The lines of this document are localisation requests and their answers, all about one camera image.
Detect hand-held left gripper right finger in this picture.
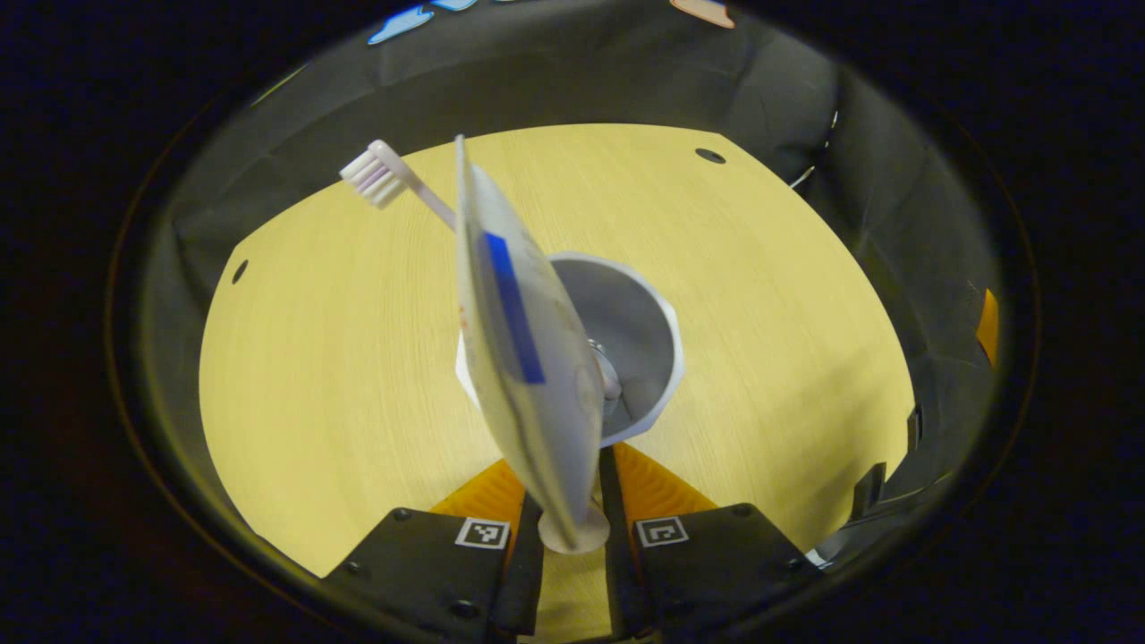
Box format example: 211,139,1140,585
598,443,806,640

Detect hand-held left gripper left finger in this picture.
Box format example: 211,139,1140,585
320,458,545,644

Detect white toothpaste tube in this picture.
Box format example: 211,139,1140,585
454,134,611,554

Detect white cup with wooden handle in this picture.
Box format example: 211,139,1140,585
456,252,685,448

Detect white toothbrush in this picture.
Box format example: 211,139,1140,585
340,140,623,417

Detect wooden desktop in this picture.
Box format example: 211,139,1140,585
199,123,918,644

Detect black angular frame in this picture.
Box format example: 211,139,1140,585
850,407,924,524

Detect white cable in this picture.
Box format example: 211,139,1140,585
789,107,840,191

